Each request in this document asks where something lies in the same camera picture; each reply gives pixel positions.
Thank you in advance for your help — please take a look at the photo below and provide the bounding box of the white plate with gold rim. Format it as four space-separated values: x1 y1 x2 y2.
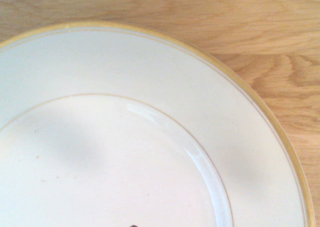
0 21 316 227

